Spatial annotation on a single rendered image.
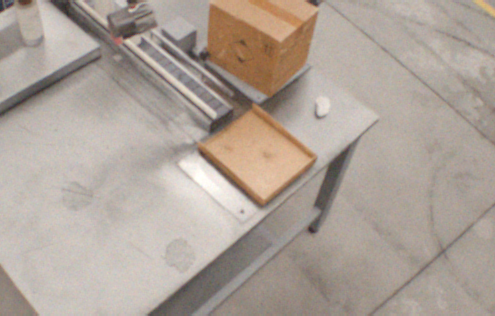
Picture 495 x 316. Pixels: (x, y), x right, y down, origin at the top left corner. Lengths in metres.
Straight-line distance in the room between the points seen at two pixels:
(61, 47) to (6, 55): 0.21
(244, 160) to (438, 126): 1.75
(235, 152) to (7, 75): 0.87
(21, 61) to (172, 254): 0.94
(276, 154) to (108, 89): 0.65
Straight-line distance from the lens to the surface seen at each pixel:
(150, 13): 1.53
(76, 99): 2.00
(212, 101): 1.90
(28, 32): 2.12
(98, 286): 1.60
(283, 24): 1.86
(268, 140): 1.87
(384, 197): 2.89
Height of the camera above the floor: 2.29
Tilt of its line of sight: 53 degrees down
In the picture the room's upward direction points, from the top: 10 degrees clockwise
